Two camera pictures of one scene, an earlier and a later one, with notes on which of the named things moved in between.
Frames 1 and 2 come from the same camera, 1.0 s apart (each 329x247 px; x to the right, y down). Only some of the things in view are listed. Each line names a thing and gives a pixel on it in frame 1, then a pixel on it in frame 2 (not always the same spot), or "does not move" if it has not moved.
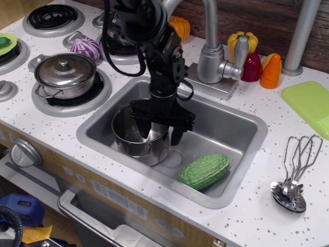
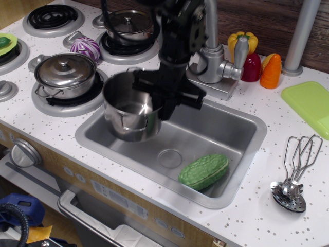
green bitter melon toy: [201, 171] does not move
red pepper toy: [251, 71] does not move
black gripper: [162, 108] to [169, 81]
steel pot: [130, 142] to [130, 113]
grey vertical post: [293, 66] does not move
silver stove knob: [8, 90] does not move
